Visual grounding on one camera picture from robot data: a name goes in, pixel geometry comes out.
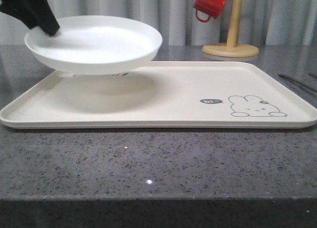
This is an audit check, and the black plate-side gripper finger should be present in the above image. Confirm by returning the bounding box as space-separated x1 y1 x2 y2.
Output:
0 0 60 36

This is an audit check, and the white round plate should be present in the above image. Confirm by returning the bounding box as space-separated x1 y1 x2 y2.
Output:
24 15 163 75

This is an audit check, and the silver metal chopstick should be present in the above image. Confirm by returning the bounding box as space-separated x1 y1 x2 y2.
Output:
278 74 317 92

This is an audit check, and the red enamel mug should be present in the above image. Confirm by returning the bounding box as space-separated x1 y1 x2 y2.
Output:
194 0 227 23

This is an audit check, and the wooden mug tree stand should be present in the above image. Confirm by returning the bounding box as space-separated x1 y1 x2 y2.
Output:
202 0 259 57

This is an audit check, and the cream rabbit serving tray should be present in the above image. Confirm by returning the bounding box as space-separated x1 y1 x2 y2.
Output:
0 61 317 129

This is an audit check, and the grey pleated curtain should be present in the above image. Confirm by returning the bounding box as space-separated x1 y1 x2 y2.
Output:
0 0 317 46

